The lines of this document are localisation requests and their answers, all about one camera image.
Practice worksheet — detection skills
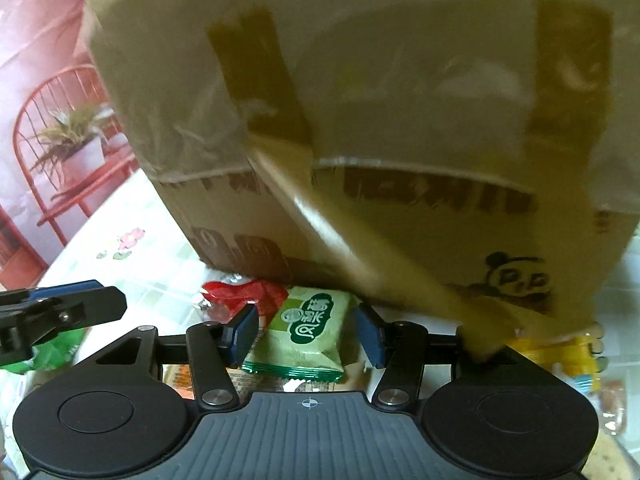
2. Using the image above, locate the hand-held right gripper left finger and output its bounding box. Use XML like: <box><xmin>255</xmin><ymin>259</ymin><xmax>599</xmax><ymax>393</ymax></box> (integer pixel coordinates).
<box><xmin>70</xmin><ymin>304</ymin><xmax>260</xmax><ymax>411</ymax></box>

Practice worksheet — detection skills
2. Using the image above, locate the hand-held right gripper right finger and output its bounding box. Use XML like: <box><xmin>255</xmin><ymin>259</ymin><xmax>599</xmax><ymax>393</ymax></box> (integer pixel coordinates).
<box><xmin>352</xmin><ymin>304</ymin><xmax>546</xmax><ymax>411</ymax></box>

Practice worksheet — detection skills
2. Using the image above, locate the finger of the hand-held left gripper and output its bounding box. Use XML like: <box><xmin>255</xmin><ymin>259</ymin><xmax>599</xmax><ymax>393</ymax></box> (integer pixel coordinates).
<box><xmin>0</xmin><ymin>280</ymin><xmax>127</xmax><ymax>367</ymax></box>

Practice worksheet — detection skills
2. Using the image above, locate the green snack packet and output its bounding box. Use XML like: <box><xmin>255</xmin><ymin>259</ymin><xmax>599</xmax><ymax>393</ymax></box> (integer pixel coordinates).
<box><xmin>242</xmin><ymin>286</ymin><xmax>363</xmax><ymax>382</ymax></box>

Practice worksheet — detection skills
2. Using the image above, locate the cardboard box with plastic liner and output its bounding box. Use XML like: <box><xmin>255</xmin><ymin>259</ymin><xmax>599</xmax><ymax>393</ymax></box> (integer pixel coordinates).
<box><xmin>82</xmin><ymin>0</ymin><xmax>640</xmax><ymax>363</ymax></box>

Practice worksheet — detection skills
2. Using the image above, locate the red snack packet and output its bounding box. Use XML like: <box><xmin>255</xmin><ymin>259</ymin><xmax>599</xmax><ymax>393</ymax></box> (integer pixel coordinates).
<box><xmin>200</xmin><ymin>279</ymin><xmax>290</xmax><ymax>347</ymax></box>

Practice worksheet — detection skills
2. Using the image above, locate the green and white packet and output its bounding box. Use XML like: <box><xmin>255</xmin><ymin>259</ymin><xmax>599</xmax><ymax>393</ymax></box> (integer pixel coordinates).
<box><xmin>0</xmin><ymin>327</ymin><xmax>85</xmax><ymax>376</ymax></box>

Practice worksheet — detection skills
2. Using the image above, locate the yellow snack packet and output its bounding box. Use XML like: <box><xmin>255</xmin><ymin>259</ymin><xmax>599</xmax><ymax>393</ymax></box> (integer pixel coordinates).
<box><xmin>505</xmin><ymin>322</ymin><xmax>608</xmax><ymax>397</ymax></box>

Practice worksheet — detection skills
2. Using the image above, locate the brown snack packet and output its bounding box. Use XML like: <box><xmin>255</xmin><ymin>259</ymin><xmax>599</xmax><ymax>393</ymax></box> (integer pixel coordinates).
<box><xmin>597</xmin><ymin>377</ymin><xmax>630</xmax><ymax>436</ymax></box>

